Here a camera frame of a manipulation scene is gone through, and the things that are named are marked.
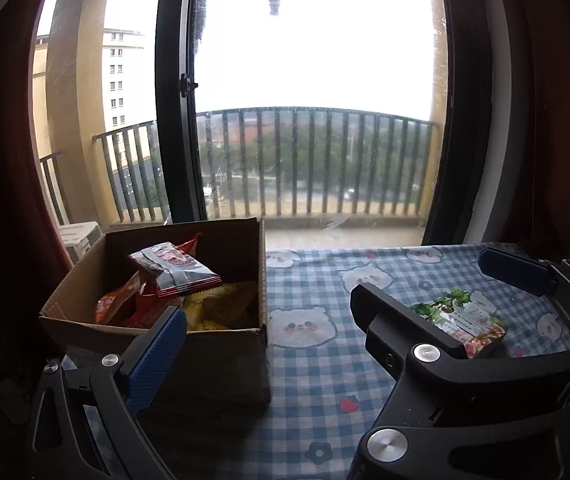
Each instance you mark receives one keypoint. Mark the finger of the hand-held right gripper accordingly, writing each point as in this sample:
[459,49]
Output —
[515,267]
[405,320]

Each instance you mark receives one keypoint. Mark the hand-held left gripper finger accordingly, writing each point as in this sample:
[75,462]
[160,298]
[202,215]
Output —
[157,360]

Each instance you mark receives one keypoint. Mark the green vegetable print snack packet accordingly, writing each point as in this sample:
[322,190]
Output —
[470,322]

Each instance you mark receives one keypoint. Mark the brown cardboard box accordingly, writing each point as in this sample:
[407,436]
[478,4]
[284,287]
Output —
[225,365]

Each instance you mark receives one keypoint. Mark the orange clear snack packet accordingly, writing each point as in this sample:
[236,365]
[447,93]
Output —
[115,305]

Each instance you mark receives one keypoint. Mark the large yellow snack packet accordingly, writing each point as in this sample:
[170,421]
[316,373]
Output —
[232,302]

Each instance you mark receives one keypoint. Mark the red snack packet white end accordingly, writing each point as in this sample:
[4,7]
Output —
[175,265]

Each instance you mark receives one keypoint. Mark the grey tape strip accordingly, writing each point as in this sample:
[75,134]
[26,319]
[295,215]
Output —
[336,222]

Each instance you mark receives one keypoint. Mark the white air conditioner unit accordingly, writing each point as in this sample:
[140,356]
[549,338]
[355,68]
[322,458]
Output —
[79,237]

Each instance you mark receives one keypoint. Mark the dark red curtain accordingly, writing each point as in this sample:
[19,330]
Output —
[0,185]
[540,110]

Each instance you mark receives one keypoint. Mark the grey balcony railing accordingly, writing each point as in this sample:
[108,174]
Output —
[315,109]

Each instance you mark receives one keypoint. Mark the beige balcony column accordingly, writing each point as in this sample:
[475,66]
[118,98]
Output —
[77,110]

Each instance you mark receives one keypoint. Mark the black window latch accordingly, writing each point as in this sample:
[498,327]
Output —
[186,85]

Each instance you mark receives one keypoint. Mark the white apartment building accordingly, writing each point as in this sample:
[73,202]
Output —
[122,70]

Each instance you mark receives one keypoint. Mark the black window frame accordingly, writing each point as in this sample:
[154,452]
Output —
[175,135]

